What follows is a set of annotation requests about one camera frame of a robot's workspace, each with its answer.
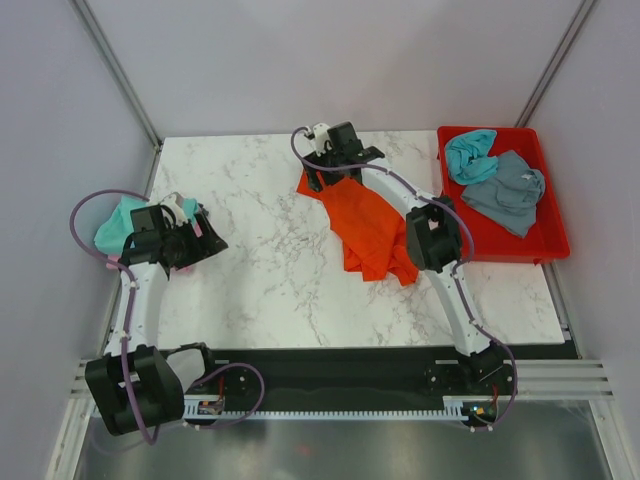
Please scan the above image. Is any orange t shirt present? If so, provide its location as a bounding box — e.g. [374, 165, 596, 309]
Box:
[297, 174, 419, 286]

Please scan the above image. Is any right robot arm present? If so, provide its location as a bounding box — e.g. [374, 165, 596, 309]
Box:
[290, 122, 504, 394]

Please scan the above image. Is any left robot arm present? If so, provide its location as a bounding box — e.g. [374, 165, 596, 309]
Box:
[85, 200, 228, 436]

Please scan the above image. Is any folded teal t shirt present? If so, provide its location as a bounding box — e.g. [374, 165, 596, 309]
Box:
[94, 196, 201, 256]

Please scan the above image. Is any folded pink t shirt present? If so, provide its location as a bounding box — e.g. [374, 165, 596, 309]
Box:
[108, 222, 201, 273]

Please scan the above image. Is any cyan t shirt in bin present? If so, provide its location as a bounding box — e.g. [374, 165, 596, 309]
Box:
[445, 129, 498, 186]

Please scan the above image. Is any grey t shirt in bin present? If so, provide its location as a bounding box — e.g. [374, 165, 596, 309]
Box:
[461, 150, 546, 238]

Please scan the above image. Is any red plastic bin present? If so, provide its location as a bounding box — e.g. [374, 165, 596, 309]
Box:
[437, 126, 570, 265]

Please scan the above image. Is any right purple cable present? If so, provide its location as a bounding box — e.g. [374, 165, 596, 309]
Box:
[291, 126, 519, 434]

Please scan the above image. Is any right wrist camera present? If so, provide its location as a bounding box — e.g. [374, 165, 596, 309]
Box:
[304, 123, 331, 156]

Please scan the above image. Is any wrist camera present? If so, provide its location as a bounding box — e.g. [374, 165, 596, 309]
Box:
[160, 192, 194, 226]
[304, 123, 331, 156]

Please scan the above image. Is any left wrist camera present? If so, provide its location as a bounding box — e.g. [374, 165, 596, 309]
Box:
[160, 192, 194, 226]

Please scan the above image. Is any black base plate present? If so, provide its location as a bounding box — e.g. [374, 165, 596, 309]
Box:
[188, 347, 516, 411]

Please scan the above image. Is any white cable duct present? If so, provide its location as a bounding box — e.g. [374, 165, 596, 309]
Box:
[182, 395, 469, 422]

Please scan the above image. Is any left corner frame post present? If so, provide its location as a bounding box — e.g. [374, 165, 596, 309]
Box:
[69, 0, 163, 151]

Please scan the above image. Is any corner frame post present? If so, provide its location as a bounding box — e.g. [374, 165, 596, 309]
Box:
[69, 0, 163, 151]
[515, 0, 600, 128]

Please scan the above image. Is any right corner frame post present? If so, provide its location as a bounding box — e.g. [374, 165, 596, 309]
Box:
[515, 0, 600, 128]

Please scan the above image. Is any aluminium frame rail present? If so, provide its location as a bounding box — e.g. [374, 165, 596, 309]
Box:
[74, 359, 610, 399]

